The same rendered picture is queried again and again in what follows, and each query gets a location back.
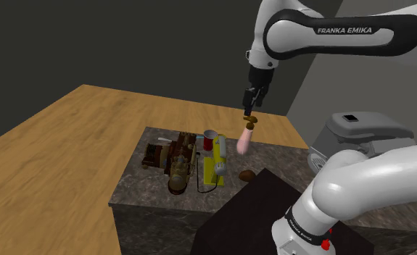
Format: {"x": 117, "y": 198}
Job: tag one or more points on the pink bottle with brown top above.
{"x": 245, "y": 141}

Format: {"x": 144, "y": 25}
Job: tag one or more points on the brown egg-shaped object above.
{"x": 247, "y": 175}

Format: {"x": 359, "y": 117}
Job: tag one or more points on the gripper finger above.
{"x": 259, "y": 99}
{"x": 248, "y": 100}

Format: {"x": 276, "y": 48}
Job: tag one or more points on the white spoon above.
{"x": 164, "y": 139}

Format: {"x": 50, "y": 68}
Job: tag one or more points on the red cup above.
{"x": 209, "y": 141}

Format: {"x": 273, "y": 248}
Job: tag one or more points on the brown brass vintage machine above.
{"x": 178, "y": 162}

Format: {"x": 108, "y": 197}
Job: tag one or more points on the grey kitchen appliance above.
{"x": 363, "y": 137}

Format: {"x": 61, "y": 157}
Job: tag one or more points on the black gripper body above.
{"x": 261, "y": 77}

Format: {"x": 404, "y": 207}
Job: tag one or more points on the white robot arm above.
{"x": 356, "y": 183}

